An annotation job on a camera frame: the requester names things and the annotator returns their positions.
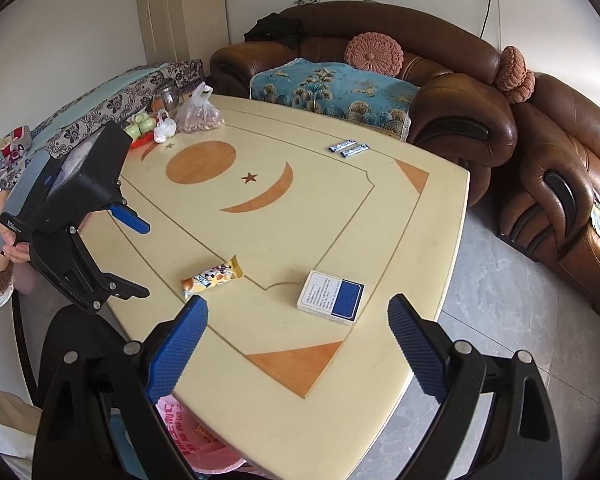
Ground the orange snack bar wrapper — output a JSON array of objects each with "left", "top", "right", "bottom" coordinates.
[{"left": 182, "top": 255, "right": 244, "bottom": 300}]

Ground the white blue cigarette box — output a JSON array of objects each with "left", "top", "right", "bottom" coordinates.
[{"left": 297, "top": 270, "right": 365, "bottom": 325}]

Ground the pink trash bag bin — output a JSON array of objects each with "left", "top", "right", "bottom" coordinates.
[{"left": 156, "top": 396, "right": 246, "bottom": 476}]

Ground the red plastic tray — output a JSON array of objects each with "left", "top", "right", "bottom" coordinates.
[{"left": 130, "top": 131, "right": 154, "bottom": 150}]

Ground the floral bed cover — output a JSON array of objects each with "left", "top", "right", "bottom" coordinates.
[{"left": 0, "top": 58, "right": 204, "bottom": 192}]

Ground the small white plastic bag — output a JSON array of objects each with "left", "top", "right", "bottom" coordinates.
[{"left": 154, "top": 110, "right": 178, "bottom": 144}]

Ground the glass jar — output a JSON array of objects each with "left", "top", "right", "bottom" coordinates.
[{"left": 152, "top": 78, "right": 181, "bottom": 113}]

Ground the clear bag of nuts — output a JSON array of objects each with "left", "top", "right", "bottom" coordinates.
[{"left": 175, "top": 82, "right": 224, "bottom": 133}]

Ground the beige wooden table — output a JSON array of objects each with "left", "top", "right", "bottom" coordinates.
[{"left": 80, "top": 96, "right": 469, "bottom": 479}]

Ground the cream wardrobe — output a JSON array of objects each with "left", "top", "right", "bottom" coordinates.
[{"left": 136, "top": 0, "right": 230, "bottom": 76}]

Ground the silver gum pack right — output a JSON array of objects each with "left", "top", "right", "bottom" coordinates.
[{"left": 340, "top": 144, "right": 370, "bottom": 158}]

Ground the silver gum pack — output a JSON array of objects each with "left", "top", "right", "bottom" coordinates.
[
  {"left": 340, "top": 144, "right": 370, "bottom": 158},
  {"left": 328, "top": 139, "right": 356, "bottom": 153}
]

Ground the silver gum pack left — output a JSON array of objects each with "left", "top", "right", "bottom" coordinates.
[{"left": 328, "top": 139, "right": 356, "bottom": 153}]

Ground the brown leather armchair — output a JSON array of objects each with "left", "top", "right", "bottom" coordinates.
[{"left": 498, "top": 74, "right": 600, "bottom": 316}]

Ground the brown leather long sofa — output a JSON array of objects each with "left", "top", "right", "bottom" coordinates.
[{"left": 210, "top": 1, "right": 517, "bottom": 205}]

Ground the blue floral sofa cover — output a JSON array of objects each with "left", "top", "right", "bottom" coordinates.
[{"left": 249, "top": 58, "right": 418, "bottom": 141}]

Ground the pink cushion on sofa corner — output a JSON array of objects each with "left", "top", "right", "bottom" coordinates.
[{"left": 494, "top": 46, "right": 535, "bottom": 104}]

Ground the pink round cushion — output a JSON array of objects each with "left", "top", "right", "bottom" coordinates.
[{"left": 343, "top": 32, "right": 404, "bottom": 77}]

